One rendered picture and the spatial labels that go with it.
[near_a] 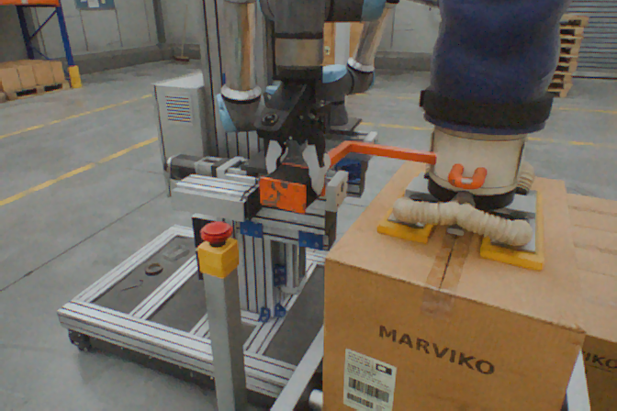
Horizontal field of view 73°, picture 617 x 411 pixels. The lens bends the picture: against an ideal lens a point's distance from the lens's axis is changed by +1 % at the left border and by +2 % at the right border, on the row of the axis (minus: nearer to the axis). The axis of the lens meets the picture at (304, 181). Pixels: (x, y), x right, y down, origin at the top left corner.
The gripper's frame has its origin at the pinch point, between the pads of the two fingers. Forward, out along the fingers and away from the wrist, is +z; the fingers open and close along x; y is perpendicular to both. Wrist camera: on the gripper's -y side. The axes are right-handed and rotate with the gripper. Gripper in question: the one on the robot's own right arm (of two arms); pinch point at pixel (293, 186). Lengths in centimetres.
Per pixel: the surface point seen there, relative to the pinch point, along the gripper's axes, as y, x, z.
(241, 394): 6, 20, 68
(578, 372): 50, -59, 61
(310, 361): 20, 6, 62
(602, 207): 181, -80, 66
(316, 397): 14, 1, 67
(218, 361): 3, 24, 56
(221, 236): 4.3, 20.6, 18.1
